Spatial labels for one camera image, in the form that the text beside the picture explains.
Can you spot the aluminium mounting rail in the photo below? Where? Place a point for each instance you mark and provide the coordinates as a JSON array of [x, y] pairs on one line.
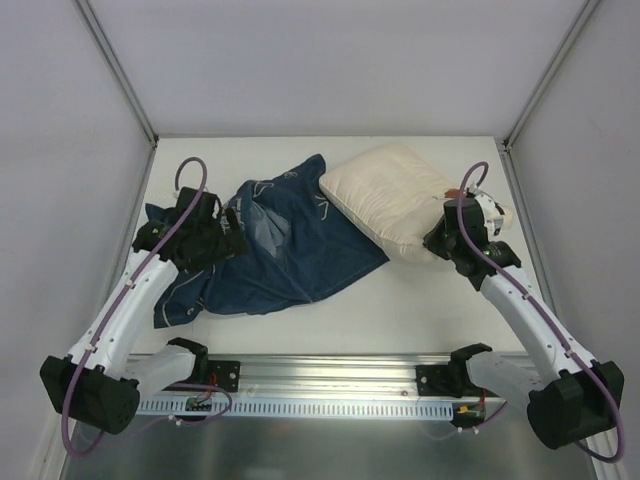
[[358, 377]]

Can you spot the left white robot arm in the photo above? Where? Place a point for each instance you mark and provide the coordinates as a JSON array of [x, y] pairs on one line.
[[93, 383]]

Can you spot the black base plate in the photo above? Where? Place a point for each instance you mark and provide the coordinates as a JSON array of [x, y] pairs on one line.
[[224, 374], [435, 382]]

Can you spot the white slotted cable duct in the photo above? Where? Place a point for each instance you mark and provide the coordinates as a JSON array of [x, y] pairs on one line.
[[251, 407]]

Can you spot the aluminium frame post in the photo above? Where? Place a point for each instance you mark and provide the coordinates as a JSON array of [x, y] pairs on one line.
[[108, 53], [584, 16]]

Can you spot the cream white pillow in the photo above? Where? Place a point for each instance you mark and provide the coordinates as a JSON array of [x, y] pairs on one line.
[[393, 196]]

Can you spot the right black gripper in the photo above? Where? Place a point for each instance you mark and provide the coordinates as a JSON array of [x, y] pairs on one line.
[[439, 240]]

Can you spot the left aluminium frame post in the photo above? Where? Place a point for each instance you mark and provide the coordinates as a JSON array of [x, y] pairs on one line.
[[108, 53]]

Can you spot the right aluminium frame post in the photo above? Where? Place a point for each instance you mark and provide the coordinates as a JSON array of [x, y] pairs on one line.
[[584, 16]]

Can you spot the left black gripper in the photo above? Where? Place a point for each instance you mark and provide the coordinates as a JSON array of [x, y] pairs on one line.
[[226, 232]]

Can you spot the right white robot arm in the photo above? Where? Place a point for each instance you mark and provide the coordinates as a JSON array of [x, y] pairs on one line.
[[569, 395]]

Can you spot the blue whale pillowcase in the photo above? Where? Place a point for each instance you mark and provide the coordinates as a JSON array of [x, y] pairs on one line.
[[301, 250]]

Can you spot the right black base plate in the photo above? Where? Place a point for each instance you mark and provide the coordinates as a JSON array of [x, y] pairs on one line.
[[435, 382]]

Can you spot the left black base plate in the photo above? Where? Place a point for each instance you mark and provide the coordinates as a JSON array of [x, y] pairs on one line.
[[224, 374]]

